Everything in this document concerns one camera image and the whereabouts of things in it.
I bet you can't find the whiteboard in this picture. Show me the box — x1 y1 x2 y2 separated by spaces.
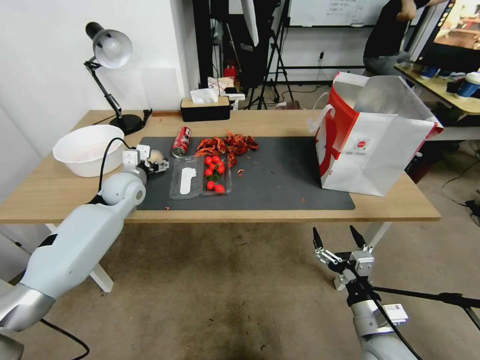
288 0 407 28

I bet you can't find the black desk mat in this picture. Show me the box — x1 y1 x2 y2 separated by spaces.
133 135 356 212

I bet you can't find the red crayfish shell heap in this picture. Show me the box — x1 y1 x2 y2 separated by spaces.
223 129 260 170
194 135 226 157

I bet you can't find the black tissue box wooden lid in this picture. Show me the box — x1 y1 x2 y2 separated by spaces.
179 96 232 123

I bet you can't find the black tripod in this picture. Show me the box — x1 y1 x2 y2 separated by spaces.
257 0 298 110

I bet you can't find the white plastic bowl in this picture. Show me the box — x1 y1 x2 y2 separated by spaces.
52 124 126 178

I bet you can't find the white and red delivery bag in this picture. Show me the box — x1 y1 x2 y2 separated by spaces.
307 71 445 198

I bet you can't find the red soda can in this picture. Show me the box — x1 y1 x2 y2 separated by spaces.
171 126 193 159

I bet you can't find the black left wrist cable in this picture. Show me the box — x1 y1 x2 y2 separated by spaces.
95 137 138 204

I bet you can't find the black stand bar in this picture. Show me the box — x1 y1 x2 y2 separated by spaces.
369 284 480 332

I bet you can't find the large display screen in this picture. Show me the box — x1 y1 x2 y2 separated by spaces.
411 0 480 74

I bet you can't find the wooden side table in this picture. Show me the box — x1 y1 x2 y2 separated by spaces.
393 61 480 142

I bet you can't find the clear plastic takeout box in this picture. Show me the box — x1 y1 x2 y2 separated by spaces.
167 154 234 201

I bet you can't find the white tissue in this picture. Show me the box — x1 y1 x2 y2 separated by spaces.
189 88 220 106

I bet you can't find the white reflector panel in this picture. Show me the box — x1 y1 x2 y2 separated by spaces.
239 0 261 48

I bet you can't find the black floor cable bundle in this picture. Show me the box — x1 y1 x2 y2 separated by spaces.
442 161 480 228

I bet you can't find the small white box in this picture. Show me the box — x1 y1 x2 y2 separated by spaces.
224 92 247 112

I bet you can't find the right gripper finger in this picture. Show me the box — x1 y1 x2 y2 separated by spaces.
311 226 343 268
348 224 374 256

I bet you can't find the black and white desk lamp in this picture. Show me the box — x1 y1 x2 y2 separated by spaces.
83 21 146 137

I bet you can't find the white printed plastic bag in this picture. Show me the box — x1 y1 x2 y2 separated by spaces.
207 76 238 95

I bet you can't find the blue paper cup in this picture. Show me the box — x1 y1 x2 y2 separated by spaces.
458 71 480 100

